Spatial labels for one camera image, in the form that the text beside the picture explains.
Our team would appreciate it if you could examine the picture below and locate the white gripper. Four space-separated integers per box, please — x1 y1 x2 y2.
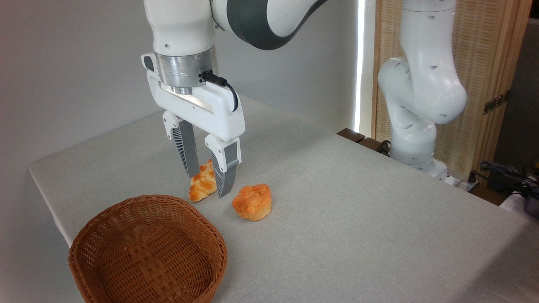
141 53 246 198

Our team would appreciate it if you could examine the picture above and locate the wooden bamboo folding screen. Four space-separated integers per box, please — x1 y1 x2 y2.
371 0 533 181

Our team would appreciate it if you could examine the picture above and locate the grey tablecloth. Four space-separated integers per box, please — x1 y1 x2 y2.
29 95 539 303

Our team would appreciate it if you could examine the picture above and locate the dark metal screen hinge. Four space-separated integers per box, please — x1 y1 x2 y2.
483 90 511 115

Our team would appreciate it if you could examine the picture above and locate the braided golden bread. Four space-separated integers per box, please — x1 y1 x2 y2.
189 159 218 202

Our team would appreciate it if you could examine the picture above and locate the white power strip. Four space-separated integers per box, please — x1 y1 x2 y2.
453 177 480 192

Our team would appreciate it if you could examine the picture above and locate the dark wooden block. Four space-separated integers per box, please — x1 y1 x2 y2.
359 138 390 156
337 128 366 144

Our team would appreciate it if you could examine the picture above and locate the round orange bread bun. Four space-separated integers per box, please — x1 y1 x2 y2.
232 184 272 221

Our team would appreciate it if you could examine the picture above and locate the black cable bundle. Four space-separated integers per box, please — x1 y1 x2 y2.
470 161 539 198

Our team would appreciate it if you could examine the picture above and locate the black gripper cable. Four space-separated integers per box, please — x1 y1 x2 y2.
200 71 239 112

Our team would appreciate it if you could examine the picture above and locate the brown woven wicker basket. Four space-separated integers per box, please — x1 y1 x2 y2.
68 194 228 303

